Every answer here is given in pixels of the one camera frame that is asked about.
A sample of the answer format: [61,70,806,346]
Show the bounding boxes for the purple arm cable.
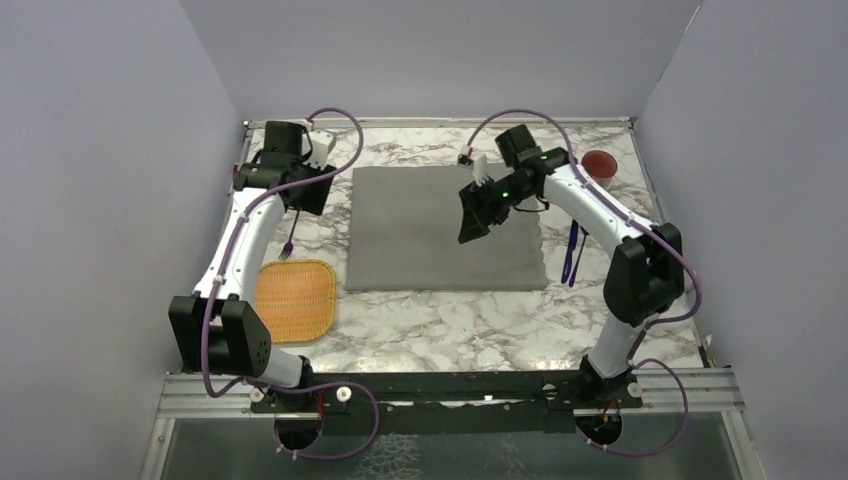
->
[458,108,704,460]
[199,107,382,462]

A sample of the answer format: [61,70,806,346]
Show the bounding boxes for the purple iridescent fork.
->
[278,210,301,261]

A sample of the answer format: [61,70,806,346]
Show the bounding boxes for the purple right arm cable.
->
[458,108,704,460]

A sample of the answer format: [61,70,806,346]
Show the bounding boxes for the purple iridescent knife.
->
[561,221,579,286]

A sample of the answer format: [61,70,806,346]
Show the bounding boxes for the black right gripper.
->
[457,174,533,245]

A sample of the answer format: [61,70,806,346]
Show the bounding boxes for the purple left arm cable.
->
[199,107,382,462]

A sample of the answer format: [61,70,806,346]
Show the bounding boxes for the aluminium table frame rail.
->
[139,374,273,479]

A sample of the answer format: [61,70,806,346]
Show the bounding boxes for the woven yellow wicker tray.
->
[254,260,337,345]

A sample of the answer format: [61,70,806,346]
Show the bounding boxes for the pink patterned cup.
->
[581,150,618,189]

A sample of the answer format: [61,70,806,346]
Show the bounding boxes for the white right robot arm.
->
[458,124,684,407]

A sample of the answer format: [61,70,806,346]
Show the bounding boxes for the purple iridescent spoon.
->
[568,225,589,287]

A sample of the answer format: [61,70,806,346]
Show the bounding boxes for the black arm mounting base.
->
[250,370,643,436]

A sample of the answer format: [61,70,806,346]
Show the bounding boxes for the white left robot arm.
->
[168,121,336,411]

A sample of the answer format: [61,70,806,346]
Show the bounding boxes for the grey scalloped cloth placemat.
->
[345,166,549,292]

